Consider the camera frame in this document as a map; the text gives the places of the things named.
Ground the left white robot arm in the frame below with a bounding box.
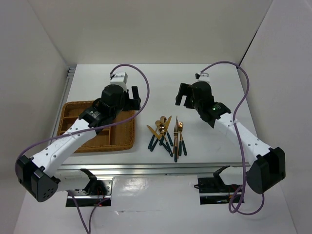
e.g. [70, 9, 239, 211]
[15, 84, 141, 202]

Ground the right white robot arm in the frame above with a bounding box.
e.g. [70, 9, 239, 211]
[175, 81, 286, 194]

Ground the wicker cutlery tray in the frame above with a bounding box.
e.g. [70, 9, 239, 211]
[57, 101, 136, 153]

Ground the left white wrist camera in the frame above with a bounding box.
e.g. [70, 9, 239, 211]
[110, 72, 128, 86]

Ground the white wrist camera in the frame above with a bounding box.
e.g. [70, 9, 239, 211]
[195, 72, 211, 83]
[110, 72, 128, 86]

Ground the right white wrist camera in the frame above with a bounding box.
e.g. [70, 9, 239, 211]
[195, 72, 211, 83]

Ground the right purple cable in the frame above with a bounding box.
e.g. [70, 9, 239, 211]
[201, 60, 266, 215]

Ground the purple cable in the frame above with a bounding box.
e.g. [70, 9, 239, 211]
[201, 60, 266, 215]
[15, 63, 150, 234]

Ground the aluminium table rail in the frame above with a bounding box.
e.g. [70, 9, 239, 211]
[58, 163, 241, 176]

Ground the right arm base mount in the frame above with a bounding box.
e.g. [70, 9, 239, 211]
[194, 166, 239, 205]

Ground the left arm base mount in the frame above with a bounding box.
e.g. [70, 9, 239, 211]
[65, 169, 113, 207]

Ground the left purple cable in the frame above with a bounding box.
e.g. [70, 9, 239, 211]
[15, 63, 150, 234]

